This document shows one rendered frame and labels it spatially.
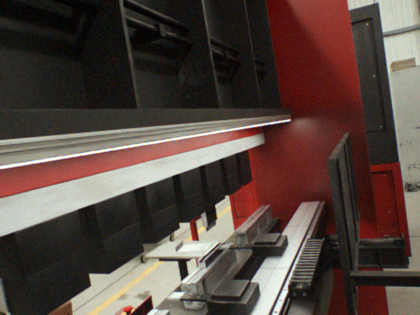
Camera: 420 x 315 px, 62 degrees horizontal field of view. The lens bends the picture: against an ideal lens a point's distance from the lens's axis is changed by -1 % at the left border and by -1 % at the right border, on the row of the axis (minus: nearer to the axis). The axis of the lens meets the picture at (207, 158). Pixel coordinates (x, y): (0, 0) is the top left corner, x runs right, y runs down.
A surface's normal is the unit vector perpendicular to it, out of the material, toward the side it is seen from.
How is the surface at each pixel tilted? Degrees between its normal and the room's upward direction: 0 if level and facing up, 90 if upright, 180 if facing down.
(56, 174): 90
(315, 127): 90
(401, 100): 90
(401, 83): 90
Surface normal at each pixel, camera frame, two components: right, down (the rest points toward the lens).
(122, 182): 0.90, -0.12
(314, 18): -0.40, 0.13
